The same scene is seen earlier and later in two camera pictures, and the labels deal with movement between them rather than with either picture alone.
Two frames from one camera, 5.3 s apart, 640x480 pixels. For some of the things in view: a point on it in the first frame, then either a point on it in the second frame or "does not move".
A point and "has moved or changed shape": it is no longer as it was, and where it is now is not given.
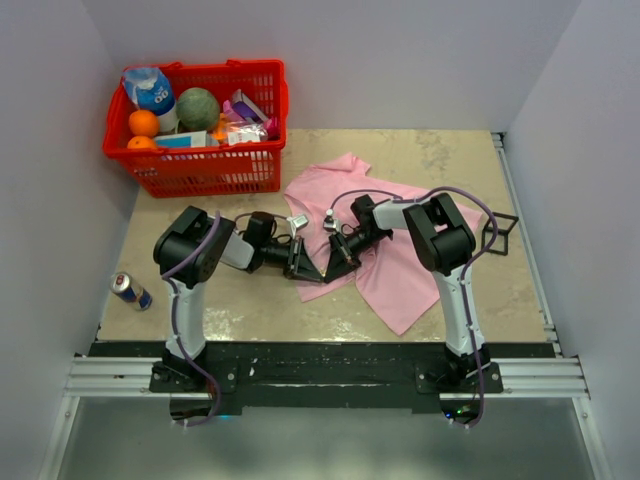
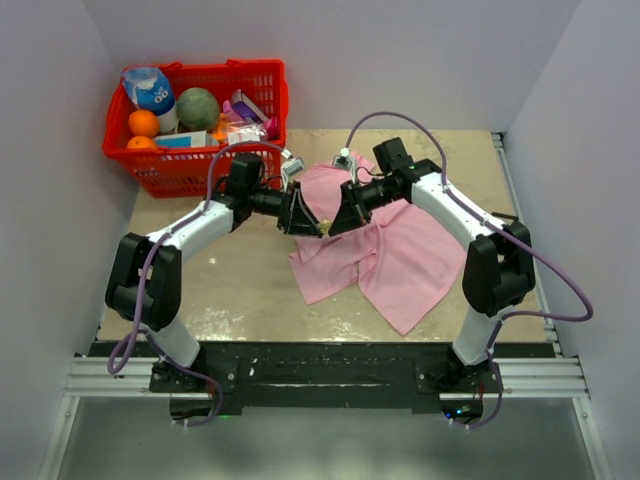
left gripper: x=298 y=263 to x=299 y=219
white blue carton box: x=181 y=140 does not move
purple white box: x=244 y=106 does not move
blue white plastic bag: x=150 y=89 does not move
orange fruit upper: x=143 y=123 does not move
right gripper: x=341 y=261 to x=350 y=215
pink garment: x=344 y=219 has moved or changed shape
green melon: x=197 y=109 does not move
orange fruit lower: x=141 y=142 does not move
